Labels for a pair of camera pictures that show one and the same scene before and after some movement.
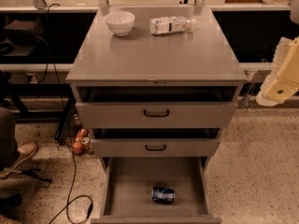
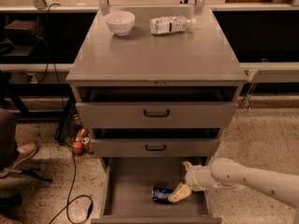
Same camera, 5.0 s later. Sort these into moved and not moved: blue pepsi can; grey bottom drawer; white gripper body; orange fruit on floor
Moved: white gripper body
Not moved: grey bottom drawer; blue pepsi can; orange fruit on floor
